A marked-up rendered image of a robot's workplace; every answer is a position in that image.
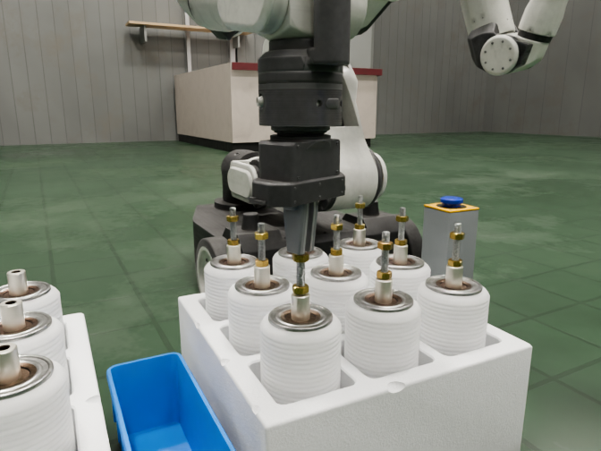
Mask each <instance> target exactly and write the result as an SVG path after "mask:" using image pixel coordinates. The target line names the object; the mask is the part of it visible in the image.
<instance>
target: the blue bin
mask: <svg viewBox="0 0 601 451"><path fill-rule="evenodd" d="M106 378H107V382H108V386H109V390H110V394H111V397H112V406H113V416H114V422H116V426H117V434H118V442H119V444H120V448H121V451H236V450H235V448H234V446H233V444H232V442H231V440H230V439H229V438H228V436H227V434H226V432H225V431H224V428H223V426H222V425H221V423H220V421H219V420H218V419H217V417H216V414H215V413H214V411H213V409H212V407H211V405H210V404H209V402H208V400H207V399H206V397H205V395H204V393H203V392H202V390H201V388H200V386H199V384H198V382H197V380H196V379H195V378H194V376H193V374H192V372H191V371H190V368H189V366H188V365H187V363H186V361H185V360H184V359H183V357H182V355H181V354H179V353H165V354H160V355H157V356H152V357H148V358H144V359H139V360H136V361H131V362H124V363H120V364H116V365H114V366H112V367H110V368H109V369H108V370H107V371H106Z"/></svg>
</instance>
